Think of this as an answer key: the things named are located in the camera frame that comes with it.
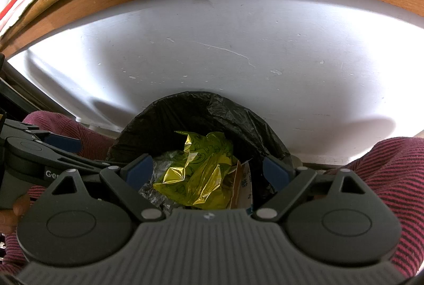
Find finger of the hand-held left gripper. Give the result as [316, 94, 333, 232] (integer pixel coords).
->
[40, 144, 112, 187]
[23, 128, 83, 155]

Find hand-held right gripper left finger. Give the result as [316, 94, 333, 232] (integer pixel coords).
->
[50, 154, 166, 222]

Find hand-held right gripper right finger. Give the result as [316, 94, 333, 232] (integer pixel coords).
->
[252, 156, 367, 222]

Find white blue printed packet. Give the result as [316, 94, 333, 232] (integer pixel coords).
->
[228, 161, 256, 215]

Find clear plastic bag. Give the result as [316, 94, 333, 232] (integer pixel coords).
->
[137, 153, 187, 210]

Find yellow foil bag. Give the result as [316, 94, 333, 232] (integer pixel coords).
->
[153, 131, 240, 208]

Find black lined trash bin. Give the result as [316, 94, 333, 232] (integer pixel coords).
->
[106, 91, 296, 210]

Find person's left hand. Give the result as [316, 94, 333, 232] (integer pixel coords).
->
[0, 194, 31, 235]

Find maroon striped pants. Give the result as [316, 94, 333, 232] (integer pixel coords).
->
[0, 111, 424, 285]

